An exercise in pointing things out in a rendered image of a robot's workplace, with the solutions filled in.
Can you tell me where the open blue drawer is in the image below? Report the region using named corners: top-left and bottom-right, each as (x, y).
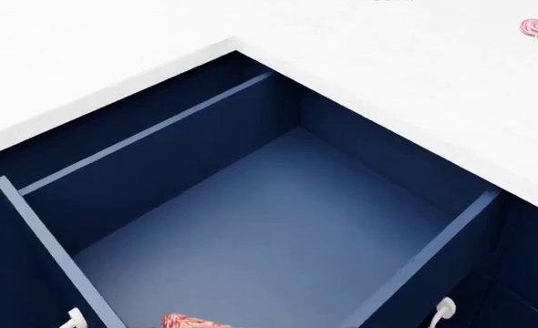
top-left (0, 70), bottom-right (502, 328)

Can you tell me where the red white striped candy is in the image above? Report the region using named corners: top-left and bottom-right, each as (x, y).
top-left (160, 312), bottom-right (228, 328)

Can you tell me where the dark blue cabinet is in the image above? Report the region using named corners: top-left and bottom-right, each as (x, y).
top-left (0, 49), bottom-right (538, 328)

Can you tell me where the white loop drawer handle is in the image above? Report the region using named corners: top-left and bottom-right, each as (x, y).
top-left (61, 306), bottom-right (89, 328)
top-left (428, 296), bottom-right (458, 328)

